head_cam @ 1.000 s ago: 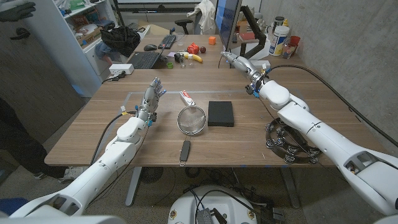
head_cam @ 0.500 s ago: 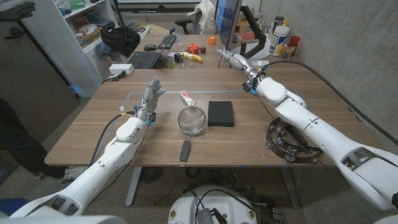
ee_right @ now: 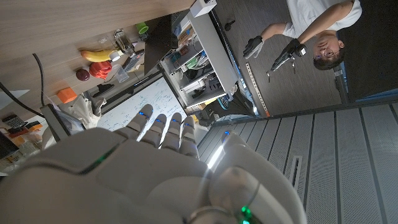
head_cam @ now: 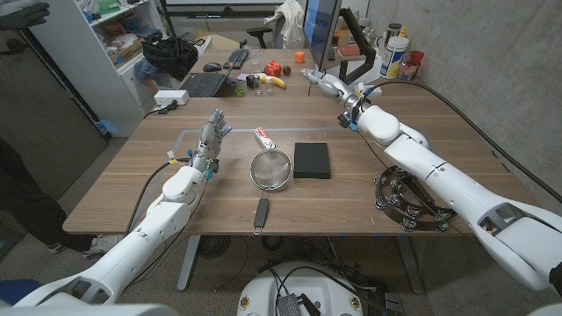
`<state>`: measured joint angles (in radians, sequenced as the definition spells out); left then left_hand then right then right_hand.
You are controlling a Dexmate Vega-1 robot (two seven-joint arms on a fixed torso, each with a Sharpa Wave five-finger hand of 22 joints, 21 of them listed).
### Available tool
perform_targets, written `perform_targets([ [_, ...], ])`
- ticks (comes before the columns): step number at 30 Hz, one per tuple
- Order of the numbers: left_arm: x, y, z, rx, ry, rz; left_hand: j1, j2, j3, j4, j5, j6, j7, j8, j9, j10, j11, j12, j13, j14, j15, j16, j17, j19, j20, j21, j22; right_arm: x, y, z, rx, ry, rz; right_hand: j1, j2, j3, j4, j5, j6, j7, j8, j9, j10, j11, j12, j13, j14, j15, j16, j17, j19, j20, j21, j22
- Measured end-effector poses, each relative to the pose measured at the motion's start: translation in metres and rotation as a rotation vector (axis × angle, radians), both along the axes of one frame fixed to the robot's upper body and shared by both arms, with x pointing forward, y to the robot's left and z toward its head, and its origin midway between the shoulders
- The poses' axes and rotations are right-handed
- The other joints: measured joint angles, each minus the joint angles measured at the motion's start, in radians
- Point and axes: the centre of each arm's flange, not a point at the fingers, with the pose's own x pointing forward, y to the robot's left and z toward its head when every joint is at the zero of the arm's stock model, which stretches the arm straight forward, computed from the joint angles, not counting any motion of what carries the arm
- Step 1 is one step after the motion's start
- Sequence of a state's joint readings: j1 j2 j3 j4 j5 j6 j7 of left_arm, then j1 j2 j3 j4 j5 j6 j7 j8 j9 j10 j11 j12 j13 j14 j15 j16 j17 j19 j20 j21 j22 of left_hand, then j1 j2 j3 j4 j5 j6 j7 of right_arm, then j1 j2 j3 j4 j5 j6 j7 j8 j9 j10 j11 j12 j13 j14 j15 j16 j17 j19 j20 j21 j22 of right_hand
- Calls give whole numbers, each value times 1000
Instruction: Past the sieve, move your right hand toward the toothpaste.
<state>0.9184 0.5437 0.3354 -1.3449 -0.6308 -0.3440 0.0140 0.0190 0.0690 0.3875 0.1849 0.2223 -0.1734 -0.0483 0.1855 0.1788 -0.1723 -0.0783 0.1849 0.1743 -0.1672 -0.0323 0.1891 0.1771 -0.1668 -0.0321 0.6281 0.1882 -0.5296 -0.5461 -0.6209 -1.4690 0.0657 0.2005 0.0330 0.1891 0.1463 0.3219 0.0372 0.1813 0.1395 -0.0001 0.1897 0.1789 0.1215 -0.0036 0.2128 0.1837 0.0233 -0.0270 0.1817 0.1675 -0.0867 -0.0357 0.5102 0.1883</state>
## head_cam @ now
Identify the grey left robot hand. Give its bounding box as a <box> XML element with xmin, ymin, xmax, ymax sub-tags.
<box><xmin>191</xmin><ymin>108</ymin><xmax>234</xmax><ymax>175</ymax></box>

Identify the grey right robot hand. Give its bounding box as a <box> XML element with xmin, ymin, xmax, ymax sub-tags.
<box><xmin>300</xmin><ymin>68</ymin><xmax>361</xmax><ymax>111</ymax></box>

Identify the red white toothpaste box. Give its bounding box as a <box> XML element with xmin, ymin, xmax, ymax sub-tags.
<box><xmin>253</xmin><ymin>126</ymin><xmax>277</xmax><ymax>150</ymax></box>

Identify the yellow banana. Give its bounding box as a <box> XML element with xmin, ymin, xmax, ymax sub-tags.
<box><xmin>261</xmin><ymin>74</ymin><xmax>287</xmax><ymax>90</ymax></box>

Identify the black laptop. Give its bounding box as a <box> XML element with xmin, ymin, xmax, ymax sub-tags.
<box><xmin>178</xmin><ymin>61</ymin><xmax>234</xmax><ymax>98</ymax></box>

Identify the white power strip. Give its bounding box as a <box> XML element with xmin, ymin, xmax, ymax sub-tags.
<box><xmin>153</xmin><ymin>90</ymin><xmax>191</xmax><ymax>107</ymax></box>

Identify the computer monitor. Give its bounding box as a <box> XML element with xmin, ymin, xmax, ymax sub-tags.
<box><xmin>302</xmin><ymin>0</ymin><xmax>343</xmax><ymax>74</ymax></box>

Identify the red toy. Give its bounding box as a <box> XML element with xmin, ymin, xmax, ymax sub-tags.
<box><xmin>263</xmin><ymin>60</ymin><xmax>283</xmax><ymax>78</ymax></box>

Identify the white canister blue label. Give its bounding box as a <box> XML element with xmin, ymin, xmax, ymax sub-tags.
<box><xmin>379</xmin><ymin>35</ymin><xmax>410</xmax><ymax>81</ymax></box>

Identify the white jacket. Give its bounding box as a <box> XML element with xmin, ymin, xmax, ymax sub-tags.
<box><xmin>263</xmin><ymin>0</ymin><xmax>306</xmax><ymax>49</ymax></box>

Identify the clear plastic jar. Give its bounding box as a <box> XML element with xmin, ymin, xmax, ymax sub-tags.
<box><xmin>398</xmin><ymin>59</ymin><xmax>419</xmax><ymax>84</ymax></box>

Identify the black foam block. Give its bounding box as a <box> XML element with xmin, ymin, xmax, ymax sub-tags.
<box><xmin>292</xmin><ymin>141</ymin><xmax>332</xmax><ymax>180</ymax></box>

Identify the bottle with black lid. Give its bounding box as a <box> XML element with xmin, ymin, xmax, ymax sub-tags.
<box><xmin>384</xmin><ymin>22</ymin><xmax>403</xmax><ymax>45</ymax></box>

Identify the black keyboard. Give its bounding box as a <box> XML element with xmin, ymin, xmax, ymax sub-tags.
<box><xmin>222</xmin><ymin>47</ymin><xmax>250</xmax><ymax>70</ymax></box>

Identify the black bag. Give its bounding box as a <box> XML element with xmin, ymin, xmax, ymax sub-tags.
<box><xmin>140</xmin><ymin>36</ymin><xmax>199</xmax><ymax>83</ymax></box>

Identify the grey keyboard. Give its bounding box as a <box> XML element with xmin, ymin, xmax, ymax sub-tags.
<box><xmin>178</xmin><ymin>31</ymin><xmax>207</xmax><ymax>47</ymax></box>

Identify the black round floor fan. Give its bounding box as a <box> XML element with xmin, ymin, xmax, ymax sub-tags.
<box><xmin>199</xmin><ymin>235</ymin><xmax>232</xmax><ymax>260</ymax></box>

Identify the cardboard box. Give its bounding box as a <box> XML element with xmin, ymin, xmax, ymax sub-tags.
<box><xmin>107</xmin><ymin>38</ymin><xmax>145</xmax><ymax>66</ymax></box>

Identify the grey table leg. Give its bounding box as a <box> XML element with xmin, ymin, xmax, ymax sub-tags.
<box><xmin>394</xmin><ymin>236</ymin><xmax>426</xmax><ymax>295</ymax></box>
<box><xmin>176</xmin><ymin>234</ymin><xmax>202</xmax><ymax>293</ymax></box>

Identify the black tambourine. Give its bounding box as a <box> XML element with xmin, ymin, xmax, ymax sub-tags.
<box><xmin>373</xmin><ymin>165</ymin><xmax>458</xmax><ymax>233</ymax></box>

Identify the white shelf cabinet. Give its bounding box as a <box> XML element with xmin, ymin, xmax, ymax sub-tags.
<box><xmin>30</xmin><ymin>0</ymin><xmax>170</xmax><ymax>138</ymax></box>

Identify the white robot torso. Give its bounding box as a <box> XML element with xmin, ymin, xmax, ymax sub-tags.
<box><xmin>236</xmin><ymin>262</ymin><xmax>364</xmax><ymax>316</ymax></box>

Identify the person in dark clothes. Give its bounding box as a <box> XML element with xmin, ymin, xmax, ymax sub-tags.
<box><xmin>0</xmin><ymin>135</ymin><xmax>119</xmax><ymax>260</ymax></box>

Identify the black glove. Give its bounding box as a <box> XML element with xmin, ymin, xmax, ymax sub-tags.
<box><xmin>0</xmin><ymin>2</ymin><xmax>52</xmax><ymax>32</ymax></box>

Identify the blue fabric item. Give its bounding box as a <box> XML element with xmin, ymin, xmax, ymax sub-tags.
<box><xmin>0</xmin><ymin>278</ymin><xmax>40</xmax><ymax>306</ymax></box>

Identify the metal mesh sieve black handle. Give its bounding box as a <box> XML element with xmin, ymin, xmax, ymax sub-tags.
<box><xmin>249</xmin><ymin>147</ymin><xmax>292</xmax><ymax>236</ymax></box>

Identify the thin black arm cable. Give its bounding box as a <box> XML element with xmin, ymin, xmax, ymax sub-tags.
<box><xmin>125</xmin><ymin>157</ymin><xmax>190</xmax><ymax>236</ymax></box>

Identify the thick black cable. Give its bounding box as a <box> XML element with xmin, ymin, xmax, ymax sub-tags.
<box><xmin>368</xmin><ymin>80</ymin><xmax>562</xmax><ymax>205</ymax></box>

